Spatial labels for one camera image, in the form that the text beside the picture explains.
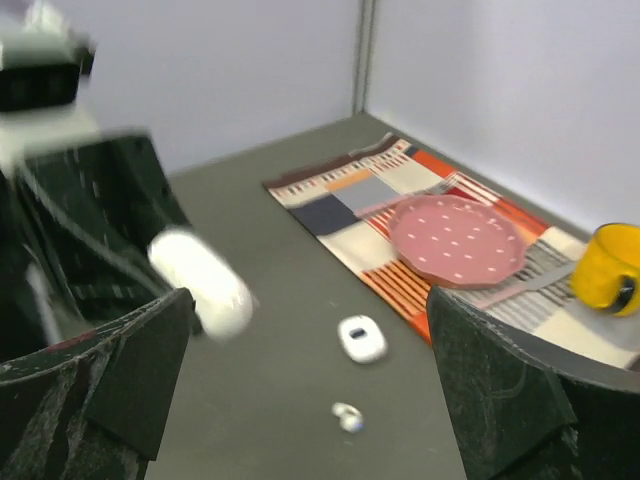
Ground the grey knife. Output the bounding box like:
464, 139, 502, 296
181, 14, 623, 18
467, 262, 577, 310

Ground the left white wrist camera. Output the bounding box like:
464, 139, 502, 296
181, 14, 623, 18
1, 1, 98, 173

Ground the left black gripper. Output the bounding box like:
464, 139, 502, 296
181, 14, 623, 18
0, 127, 194, 361

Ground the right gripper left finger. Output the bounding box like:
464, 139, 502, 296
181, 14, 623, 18
1, 289, 194, 479

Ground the white clip earbud left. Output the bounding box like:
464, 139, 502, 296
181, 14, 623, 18
331, 402, 364, 433

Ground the colourful checked placemat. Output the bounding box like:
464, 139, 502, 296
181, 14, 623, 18
264, 134, 639, 368

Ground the pink dotted plate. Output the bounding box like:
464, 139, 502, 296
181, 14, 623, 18
388, 195, 528, 290

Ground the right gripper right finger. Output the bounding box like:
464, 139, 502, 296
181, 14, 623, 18
428, 287, 639, 479

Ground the white oval charging case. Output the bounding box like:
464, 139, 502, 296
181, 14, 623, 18
147, 227, 254, 341

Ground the yellow glass mug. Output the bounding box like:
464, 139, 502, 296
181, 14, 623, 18
569, 223, 639, 317

